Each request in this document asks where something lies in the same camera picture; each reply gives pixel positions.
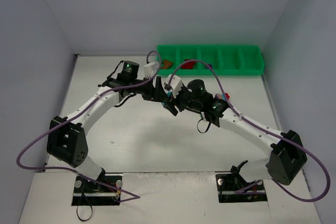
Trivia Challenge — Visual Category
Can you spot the brown lego plate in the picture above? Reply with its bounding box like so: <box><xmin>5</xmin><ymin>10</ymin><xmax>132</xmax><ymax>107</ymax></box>
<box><xmin>161</xmin><ymin>59</ymin><xmax>174</xmax><ymax>70</ymax></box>

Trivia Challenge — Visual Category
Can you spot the red lego brick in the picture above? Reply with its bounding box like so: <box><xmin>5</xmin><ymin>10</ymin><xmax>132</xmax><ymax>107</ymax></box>
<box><xmin>181</xmin><ymin>59</ymin><xmax>197</xmax><ymax>70</ymax></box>

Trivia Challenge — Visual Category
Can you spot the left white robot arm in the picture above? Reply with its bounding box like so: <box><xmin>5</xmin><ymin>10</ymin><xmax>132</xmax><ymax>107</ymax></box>
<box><xmin>47</xmin><ymin>61</ymin><xmax>168</xmax><ymax>182</ymax></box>

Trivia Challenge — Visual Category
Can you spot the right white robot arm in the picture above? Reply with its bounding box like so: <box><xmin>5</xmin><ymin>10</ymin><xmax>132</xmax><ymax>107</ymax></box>
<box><xmin>164</xmin><ymin>75</ymin><xmax>307</xmax><ymax>186</ymax></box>

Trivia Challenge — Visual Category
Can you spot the pink teal red lego cluster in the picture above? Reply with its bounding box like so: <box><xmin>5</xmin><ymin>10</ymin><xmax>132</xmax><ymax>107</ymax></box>
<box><xmin>215</xmin><ymin>93</ymin><xmax>230</xmax><ymax>101</ymax></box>

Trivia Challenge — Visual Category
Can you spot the green compartment bin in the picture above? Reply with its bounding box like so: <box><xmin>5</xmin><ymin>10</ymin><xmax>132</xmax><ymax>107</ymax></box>
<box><xmin>157</xmin><ymin>44</ymin><xmax>265</xmax><ymax>76</ymax></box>

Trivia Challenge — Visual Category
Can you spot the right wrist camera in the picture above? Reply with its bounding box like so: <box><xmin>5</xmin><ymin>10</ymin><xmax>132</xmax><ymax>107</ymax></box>
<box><xmin>163</xmin><ymin>74</ymin><xmax>188</xmax><ymax>98</ymax></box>

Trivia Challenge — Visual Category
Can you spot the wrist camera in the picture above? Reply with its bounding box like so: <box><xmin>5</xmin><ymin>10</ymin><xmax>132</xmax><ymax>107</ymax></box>
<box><xmin>163</xmin><ymin>74</ymin><xmax>188</xmax><ymax>98</ymax></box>
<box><xmin>143</xmin><ymin>61</ymin><xmax>160</xmax><ymax>78</ymax></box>

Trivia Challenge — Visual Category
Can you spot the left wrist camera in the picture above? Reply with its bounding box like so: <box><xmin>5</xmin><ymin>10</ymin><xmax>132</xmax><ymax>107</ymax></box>
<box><xmin>143</xmin><ymin>61</ymin><xmax>160</xmax><ymax>78</ymax></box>

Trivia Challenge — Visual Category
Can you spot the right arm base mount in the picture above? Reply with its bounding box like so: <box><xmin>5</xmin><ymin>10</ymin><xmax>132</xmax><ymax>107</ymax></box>
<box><xmin>215</xmin><ymin>166</ymin><xmax>268</xmax><ymax>204</ymax></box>

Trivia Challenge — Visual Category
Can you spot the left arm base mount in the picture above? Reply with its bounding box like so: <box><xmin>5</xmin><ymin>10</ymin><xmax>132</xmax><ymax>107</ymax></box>
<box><xmin>71</xmin><ymin>176</ymin><xmax>121</xmax><ymax>206</ymax></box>

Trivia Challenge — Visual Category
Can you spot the black loop cable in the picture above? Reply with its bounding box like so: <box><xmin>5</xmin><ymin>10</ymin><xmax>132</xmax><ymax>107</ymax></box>
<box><xmin>76</xmin><ymin>192</ymin><xmax>93</xmax><ymax>222</ymax></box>

